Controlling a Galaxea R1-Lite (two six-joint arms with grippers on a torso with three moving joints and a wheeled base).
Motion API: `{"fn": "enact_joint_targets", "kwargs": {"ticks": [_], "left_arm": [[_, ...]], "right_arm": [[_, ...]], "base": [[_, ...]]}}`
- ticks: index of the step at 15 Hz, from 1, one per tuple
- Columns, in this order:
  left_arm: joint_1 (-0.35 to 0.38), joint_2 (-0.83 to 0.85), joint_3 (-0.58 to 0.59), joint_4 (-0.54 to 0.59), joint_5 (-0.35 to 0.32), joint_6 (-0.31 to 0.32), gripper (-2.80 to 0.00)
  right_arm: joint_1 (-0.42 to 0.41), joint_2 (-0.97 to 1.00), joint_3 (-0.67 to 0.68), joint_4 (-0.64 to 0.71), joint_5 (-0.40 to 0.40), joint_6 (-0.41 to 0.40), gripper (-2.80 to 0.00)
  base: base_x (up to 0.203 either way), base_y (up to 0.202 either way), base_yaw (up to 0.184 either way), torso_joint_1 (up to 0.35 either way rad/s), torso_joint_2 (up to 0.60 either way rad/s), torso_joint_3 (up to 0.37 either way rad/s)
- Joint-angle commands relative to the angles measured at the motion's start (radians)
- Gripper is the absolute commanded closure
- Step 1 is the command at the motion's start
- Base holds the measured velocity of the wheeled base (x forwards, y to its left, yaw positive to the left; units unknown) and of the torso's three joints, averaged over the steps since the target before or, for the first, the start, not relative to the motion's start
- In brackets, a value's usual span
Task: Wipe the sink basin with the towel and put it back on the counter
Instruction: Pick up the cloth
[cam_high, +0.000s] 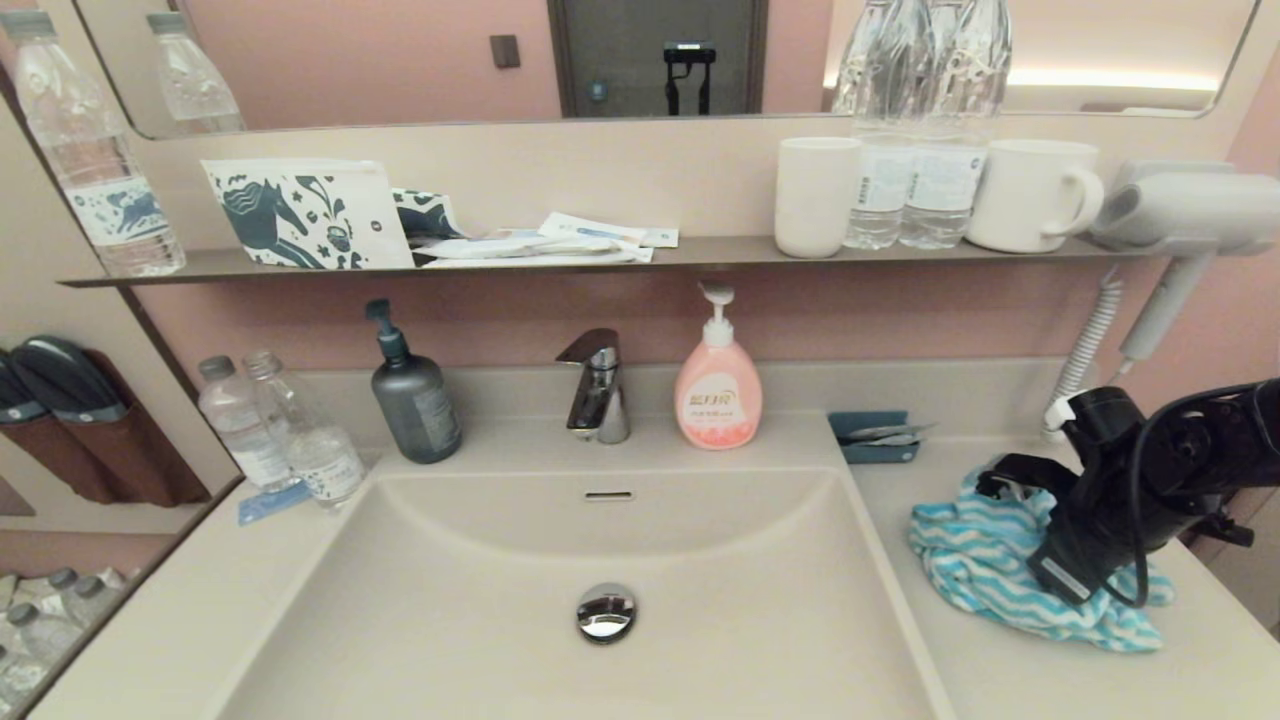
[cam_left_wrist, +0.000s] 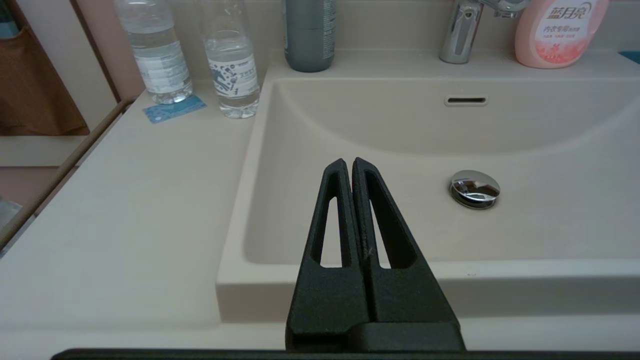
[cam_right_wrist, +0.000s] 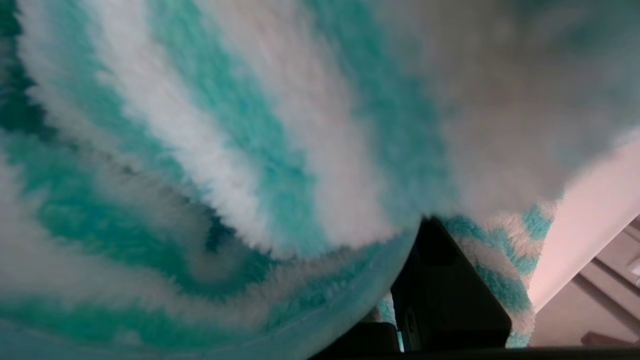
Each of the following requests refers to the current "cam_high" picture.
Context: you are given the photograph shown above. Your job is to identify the small horse print packet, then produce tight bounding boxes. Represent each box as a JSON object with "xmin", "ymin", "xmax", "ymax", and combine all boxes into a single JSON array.
[{"xmin": 392, "ymin": 189, "xmax": 465, "ymax": 243}]

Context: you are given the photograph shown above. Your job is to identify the water bottle grey cap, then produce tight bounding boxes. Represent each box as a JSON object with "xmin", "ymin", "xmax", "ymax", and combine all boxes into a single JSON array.
[
  {"xmin": 0, "ymin": 603, "xmax": 86, "ymax": 696},
  {"xmin": 75, "ymin": 575, "xmax": 129, "ymax": 629},
  {"xmin": 38, "ymin": 568, "xmax": 86, "ymax": 626}
]

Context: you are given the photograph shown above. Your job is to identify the small blue tray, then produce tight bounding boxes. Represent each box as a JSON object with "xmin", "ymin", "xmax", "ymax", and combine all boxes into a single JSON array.
[{"xmin": 827, "ymin": 409, "xmax": 919, "ymax": 465}]

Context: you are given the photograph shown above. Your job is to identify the grey coiled dryer cord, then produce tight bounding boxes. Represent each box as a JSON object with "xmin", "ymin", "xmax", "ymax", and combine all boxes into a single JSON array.
[{"xmin": 1040, "ymin": 265, "xmax": 1127, "ymax": 441}]

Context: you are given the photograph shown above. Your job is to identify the white blue sachet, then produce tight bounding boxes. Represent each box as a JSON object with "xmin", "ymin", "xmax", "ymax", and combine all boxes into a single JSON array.
[{"xmin": 538, "ymin": 212, "xmax": 680, "ymax": 250}]

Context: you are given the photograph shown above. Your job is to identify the grey hair dryer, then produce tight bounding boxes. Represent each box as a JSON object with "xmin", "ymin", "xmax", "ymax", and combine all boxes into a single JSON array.
[{"xmin": 1085, "ymin": 165, "xmax": 1280, "ymax": 363}]

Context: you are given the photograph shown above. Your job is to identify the chrome sink faucet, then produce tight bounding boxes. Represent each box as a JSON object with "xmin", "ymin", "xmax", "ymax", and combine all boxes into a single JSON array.
[{"xmin": 555, "ymin": 328, "xmax": 632, "ymax": 445}]

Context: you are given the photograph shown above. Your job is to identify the pink soap pump bottle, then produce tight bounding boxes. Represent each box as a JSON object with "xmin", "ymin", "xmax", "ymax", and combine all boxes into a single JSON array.
[{"xmin": 674, "ymin": 281, "xmax": 764, "ymax": 451}]

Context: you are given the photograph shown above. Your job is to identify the white cup without handle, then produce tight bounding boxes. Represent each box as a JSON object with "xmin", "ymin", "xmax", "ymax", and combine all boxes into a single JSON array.
[{"xmin": 773, "ymin": 137, "xmax": 863, "ymax": 259}]

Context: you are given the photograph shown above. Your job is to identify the silvery packet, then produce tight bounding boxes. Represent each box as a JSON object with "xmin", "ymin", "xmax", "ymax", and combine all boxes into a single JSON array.
[{"xmin": 840, "ymin": 423, "xmax": 936, "ymax": 447}]

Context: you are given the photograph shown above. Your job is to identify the wall mirror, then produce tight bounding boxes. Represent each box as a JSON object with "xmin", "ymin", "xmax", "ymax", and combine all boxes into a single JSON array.
[{"xmin": 70, "ymin": 0, "xmax": 1259, "ymax": 141}]

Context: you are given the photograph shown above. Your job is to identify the white horse print pouch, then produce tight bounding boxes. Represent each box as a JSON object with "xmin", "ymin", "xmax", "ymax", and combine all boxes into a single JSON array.
[{"xmin": 200, "ymin": 159, "xmax": 415, "ymax": 271}]

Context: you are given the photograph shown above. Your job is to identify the beige sink basin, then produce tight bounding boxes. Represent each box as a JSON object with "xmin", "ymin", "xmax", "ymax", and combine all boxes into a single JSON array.
[{"xmin": 205, "ymin": 465, "xmax": 951, "ymax": 720}]

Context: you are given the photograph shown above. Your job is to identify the grey metal wall shelf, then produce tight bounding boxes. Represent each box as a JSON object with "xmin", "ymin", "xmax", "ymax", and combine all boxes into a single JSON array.
[{"xmin": 57, "ymin": 235, "xmax": 1171, "ymax": 291}]

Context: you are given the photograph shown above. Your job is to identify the white mug with handle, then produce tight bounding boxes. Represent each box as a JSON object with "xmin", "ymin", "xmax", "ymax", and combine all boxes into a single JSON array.
[{"xmin": 965, "ymin": 139, "xmax": 1106, "ymax": 254}]

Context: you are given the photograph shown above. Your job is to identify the water bottle plain white label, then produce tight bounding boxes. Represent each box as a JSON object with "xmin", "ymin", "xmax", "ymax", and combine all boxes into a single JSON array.
[
  {"xmin": 197, "ymin": 356, "xmax": 299, "ymax": 495},
  {"xmin": 840, "ymin": 0, "xmax": 918, "ymax": 251}
]

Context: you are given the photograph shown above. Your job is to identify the water bottle horse print label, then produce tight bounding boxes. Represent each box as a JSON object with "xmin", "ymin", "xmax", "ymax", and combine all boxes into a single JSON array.
[{"xmin": 0, "ymin": 12, "xmax": 188, "ymax": 279}]

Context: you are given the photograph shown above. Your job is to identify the black slipper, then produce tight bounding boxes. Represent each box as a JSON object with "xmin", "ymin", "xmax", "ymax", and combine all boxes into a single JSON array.
[
  {"xmin": 0, "ymin": 350, "xmax": 48, "ymax": 426},
  {"xmin": 10, "ymin": 335, "xmax": 128, "ymax": 425}
]

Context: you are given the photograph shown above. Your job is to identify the long white sachet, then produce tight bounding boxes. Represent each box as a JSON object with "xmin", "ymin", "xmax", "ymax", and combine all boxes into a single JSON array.
[{"xmin": 414, "ymin": 230, "xmax": 655, "ymax": 269}]

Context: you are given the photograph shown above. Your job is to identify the clear water bottles on counter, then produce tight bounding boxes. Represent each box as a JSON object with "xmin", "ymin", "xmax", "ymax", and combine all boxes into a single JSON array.
[{"xmin": 243, "ymin": 350, "xmax": 367, "ymax": 512}]

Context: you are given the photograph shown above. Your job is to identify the dark grey pump bottle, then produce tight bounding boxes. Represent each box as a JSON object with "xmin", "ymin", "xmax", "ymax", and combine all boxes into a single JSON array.
[{"xmin": 364, "ymin": 299, "xmax": 464, "ymax": 465}]

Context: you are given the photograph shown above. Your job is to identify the small blue card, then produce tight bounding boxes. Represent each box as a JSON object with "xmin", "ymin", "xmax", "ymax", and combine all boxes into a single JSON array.
[{"xmin": 237, "ymin": 482, "xmax": 313, "ymax": 527}]

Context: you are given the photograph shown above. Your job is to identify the water bottles on shelf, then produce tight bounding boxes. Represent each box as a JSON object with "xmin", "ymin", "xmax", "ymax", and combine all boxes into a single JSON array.
[{"xmin": 899, "ymin": 0, "xmax": 1013, "ymax": 251}]

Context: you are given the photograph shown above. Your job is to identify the brown fabric pocket holder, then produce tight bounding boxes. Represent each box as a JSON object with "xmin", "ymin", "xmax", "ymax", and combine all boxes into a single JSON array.
[{"xmin": 0, "ymin": 348, "xmax": 211, "ymax": 508}]

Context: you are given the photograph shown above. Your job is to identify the teal white striped cloth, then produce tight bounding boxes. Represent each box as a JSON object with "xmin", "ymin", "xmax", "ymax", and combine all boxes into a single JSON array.
[{"xmin": 907, "ymin": 465, "xmax": 1176, "ymax": 654}]

